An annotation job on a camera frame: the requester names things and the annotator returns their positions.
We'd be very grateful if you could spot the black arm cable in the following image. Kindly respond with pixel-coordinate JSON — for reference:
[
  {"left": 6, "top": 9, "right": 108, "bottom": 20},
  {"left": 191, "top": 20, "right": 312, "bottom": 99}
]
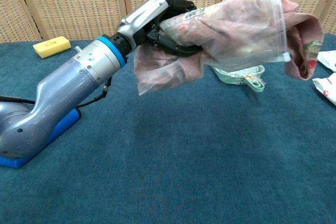
[{"left": 0, "top": 76, "right": 113, "bottom": 109}]

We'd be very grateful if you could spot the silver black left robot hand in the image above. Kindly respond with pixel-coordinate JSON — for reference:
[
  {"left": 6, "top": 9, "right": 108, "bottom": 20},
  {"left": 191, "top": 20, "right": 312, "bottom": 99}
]
[{"left": 115, "top": 0, "right": 204, "bottom": 57}]

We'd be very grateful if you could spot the clear zip plastic bag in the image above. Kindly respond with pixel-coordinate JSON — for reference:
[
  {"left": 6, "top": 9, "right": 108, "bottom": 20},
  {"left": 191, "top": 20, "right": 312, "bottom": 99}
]
[{"left": 133, "top": 0, "right": 291, "bottom": 96}]

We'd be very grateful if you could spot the blue folded cloth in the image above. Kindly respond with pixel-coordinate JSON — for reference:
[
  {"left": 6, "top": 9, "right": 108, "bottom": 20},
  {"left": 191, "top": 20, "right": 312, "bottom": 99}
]
[{"left": 0, "top": 108, "right": 82, "bottom": 169}]

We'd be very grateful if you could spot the woven rattan folding screen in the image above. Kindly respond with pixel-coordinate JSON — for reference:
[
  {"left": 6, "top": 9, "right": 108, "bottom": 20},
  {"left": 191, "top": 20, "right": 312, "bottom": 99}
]
[{"left": 0, "top": 0, "right": 336, "bottom": 44}]

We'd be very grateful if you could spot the mint green dustpan in wrap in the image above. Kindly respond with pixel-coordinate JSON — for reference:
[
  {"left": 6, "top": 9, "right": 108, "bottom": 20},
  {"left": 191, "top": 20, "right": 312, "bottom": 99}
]
[{"left": 213, "top": 64, "right": 266, "bottom": 93}]

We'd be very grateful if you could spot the yellow green sponge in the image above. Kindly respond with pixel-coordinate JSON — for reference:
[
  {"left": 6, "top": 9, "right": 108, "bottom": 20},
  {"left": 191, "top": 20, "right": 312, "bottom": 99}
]
[{"left": 33, "top": 36, "right": 72, "bottom": 60}]

